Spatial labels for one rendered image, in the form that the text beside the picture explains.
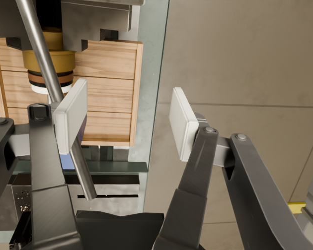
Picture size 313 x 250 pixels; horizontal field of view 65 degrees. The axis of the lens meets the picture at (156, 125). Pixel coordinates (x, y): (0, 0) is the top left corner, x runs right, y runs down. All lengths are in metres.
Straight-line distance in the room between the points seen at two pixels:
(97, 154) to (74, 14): 0.49
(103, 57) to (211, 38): 1.08
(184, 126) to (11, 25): 0.32
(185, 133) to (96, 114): 0.58
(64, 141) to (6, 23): 0.28
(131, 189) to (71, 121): 0.61
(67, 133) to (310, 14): 1.86
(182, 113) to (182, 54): 1.45
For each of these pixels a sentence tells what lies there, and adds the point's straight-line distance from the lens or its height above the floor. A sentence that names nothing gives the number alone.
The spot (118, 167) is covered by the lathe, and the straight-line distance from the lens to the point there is 0.80.
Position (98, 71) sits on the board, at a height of 0.89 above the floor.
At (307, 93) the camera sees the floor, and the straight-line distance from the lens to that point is 2.13.
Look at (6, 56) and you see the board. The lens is 0.72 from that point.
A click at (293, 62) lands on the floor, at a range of 1.97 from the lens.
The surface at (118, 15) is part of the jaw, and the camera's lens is 0.42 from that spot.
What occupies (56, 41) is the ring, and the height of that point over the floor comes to 1.11.
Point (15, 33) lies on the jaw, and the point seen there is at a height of 1.14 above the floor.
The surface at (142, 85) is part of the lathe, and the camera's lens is 1.06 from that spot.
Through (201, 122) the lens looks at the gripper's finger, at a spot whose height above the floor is 1.39.
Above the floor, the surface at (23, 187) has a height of 1.02.
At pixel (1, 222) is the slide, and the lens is 0.91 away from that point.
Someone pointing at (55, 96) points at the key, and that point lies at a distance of 0.24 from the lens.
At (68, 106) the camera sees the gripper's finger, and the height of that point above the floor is 1.39.
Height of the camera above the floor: 1.54
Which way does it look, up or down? 61 degrees down
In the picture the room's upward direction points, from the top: 163 degrees clockwise
